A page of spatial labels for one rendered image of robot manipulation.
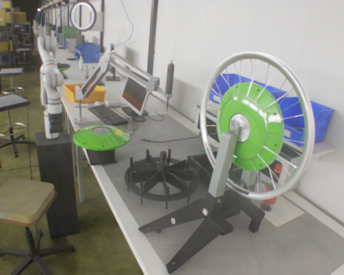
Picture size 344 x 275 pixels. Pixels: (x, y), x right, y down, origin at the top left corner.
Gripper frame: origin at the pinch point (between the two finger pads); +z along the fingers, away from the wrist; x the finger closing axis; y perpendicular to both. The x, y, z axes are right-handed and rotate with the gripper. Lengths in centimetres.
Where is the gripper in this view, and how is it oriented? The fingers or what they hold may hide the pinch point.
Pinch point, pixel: (57, 140)
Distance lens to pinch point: 161.4
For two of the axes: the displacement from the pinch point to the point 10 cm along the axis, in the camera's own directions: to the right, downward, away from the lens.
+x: 8.9, -1.1, 4.4
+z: -0.9, 9.1, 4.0
